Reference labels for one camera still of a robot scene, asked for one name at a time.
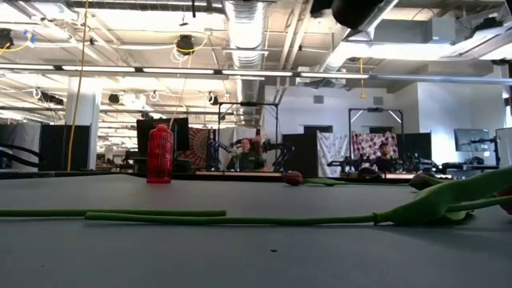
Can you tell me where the large black screen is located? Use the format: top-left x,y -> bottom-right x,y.
136,117 -> 191,154

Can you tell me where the white patterned cloth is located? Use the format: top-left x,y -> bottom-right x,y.
317,130 -> 350,178

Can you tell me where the person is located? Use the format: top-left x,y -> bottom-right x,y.
374,142 -> 401,174
227,138 -> 267,172

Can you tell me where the black ceiling lamp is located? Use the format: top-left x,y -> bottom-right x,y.
175,34 -> 196,55
0,28 -> 15,50

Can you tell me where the thick black cable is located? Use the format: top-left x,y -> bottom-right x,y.
0,142 -> 46,169

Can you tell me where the pink patterned cloth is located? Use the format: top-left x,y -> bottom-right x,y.
351,131 -> 399,161

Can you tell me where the black metal rig frame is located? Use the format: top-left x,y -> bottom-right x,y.
347,106 -> 405,161
217,102 -> 280,173

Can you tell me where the dark red artificial tulip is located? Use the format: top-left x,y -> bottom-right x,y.
83,166 -> 512,226

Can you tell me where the black table frame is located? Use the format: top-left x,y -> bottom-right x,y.
0,170 -> 512,185

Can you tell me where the orange mandala tapestry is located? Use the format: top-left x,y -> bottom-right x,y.
179,126 -> 211,169

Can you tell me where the long ceiling light bar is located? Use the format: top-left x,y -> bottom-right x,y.
0,62 -> 371,80

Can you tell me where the red ribbed vase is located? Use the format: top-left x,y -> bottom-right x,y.
146,123 -> 174,185

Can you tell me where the white column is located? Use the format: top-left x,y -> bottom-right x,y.
66,75 -> 101,171

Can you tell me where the yellow hanging cable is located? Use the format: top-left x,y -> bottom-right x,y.
66,0 -> 90,172

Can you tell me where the black partition panel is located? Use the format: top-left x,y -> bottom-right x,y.
395,132 -> 433,161
282,133 -> 319,178
38,124 -> 91,172

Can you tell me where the grey wall monitor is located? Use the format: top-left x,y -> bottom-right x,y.
454,128 -> 491,153

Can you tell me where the silver air duct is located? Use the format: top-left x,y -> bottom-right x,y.
223,0 -> 267,125

